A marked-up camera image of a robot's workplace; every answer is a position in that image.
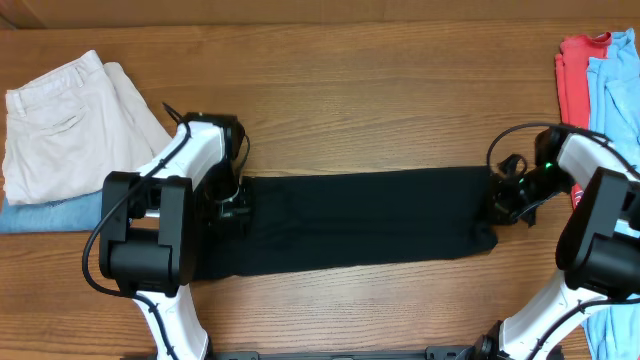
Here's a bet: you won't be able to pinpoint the black t-shirt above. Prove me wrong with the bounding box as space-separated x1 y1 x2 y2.
195 166 498 280

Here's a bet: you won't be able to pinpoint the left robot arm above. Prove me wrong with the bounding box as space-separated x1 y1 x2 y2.
88 112 253 360

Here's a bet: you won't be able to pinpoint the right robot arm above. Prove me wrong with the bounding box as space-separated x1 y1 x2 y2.
465 123 639 360

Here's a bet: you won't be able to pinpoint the red t-shirt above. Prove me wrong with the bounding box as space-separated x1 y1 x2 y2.
554 32 612 211

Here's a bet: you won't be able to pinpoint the blue folded jeans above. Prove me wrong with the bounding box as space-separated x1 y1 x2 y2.
1 191 102 234

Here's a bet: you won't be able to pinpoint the light blue t-shirt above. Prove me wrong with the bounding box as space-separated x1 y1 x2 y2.
583 28 639 360

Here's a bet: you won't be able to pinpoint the beige folded trousers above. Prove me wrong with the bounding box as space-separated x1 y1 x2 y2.
2 50 171 205

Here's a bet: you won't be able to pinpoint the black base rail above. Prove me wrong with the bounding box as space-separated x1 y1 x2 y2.
204 346 475 360

